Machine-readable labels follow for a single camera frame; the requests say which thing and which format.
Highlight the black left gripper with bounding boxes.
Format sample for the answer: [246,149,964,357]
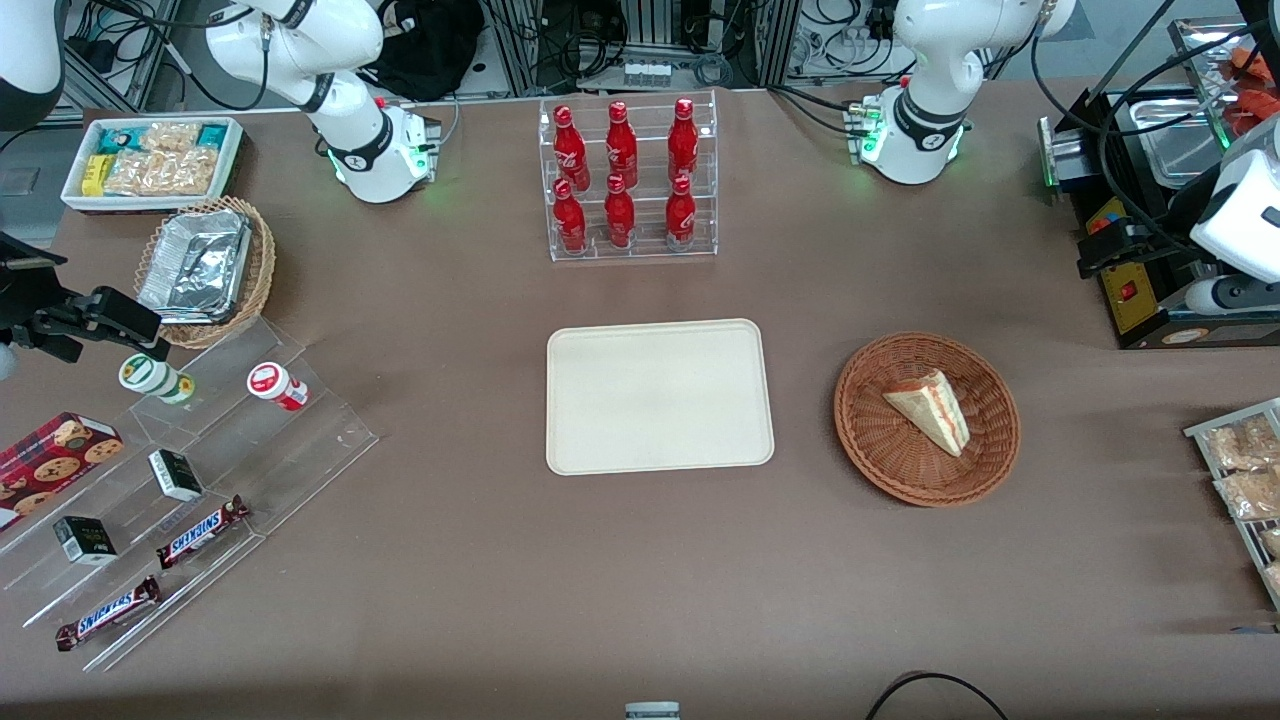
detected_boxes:
[1078,205,1206,279]

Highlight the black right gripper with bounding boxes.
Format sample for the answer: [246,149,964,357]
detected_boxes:
[0,232,166,363]

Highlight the triangular sandwich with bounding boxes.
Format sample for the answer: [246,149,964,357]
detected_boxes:
[882,370,972,458]

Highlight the aluminium foil tray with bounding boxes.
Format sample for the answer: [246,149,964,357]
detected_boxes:
[138,208,252,324]

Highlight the steel machine tray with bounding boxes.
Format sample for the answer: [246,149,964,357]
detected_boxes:
[1125,90,1243,187]

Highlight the small tan wicker basket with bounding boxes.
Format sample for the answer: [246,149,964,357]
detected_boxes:
[135,197,277,350]

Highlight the tray of packaged snacks right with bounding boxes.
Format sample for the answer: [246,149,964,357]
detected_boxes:
[1184,398,1280,611]

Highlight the large brown wicker basket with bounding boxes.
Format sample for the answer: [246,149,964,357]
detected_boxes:
[833,332,1022,508]

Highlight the cream rectangular tray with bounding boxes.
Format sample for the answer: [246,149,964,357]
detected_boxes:
[546,318,776,477]

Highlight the green lid white bottle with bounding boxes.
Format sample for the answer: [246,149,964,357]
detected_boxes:
[119,353,196,406]

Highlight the black yellow sealing machine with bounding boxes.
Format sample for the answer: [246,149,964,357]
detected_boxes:
[1038,85,1280,351]

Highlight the white snack bin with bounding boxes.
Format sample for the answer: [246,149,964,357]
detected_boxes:
[62,117,244,213]

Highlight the large clear cracker bag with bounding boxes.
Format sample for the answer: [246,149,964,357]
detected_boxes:
[105,148,218,197]

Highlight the red lid white bottle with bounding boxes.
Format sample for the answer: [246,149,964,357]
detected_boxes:
[247,362,310,412]

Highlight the red cookie box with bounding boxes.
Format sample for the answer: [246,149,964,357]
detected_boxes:
[0,412,124,532]

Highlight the small dark box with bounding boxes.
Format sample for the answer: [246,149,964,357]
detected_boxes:
[53,516,118,565]
[148,449,204,502]

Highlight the small clear cracker bag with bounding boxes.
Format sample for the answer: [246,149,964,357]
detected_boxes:
[140,122,201,153]

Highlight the clear acrylic step shelf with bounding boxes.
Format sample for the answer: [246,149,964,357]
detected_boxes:
[0,318,379,673]

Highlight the Snickers bar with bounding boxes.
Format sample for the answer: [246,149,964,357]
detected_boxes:
[156,495,251,570]
[55,576,162,652]

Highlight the black bag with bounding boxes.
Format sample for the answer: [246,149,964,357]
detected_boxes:
[362,0,487,102]

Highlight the red cola bottle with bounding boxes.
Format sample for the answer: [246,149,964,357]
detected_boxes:
[553,105,591,191]
[665,175,696,252]
[604,174,636,249]
[606,101,639,189]
[553,179,588,254]
[668,98,699,181]

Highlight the clear acrylic bottle rack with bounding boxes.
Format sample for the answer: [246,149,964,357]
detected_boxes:
[538,90,719,263]

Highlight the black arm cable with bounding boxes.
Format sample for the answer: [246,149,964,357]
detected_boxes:
[1030,0,1280,263]

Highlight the steel frame container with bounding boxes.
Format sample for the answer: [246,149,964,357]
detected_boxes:
[1168,15,1280,151]

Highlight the aluminium frame rack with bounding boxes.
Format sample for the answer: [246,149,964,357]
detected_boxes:
[480,0,803,93]

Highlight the black floor cable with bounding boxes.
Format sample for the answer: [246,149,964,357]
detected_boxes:
[865,672,1011,720]

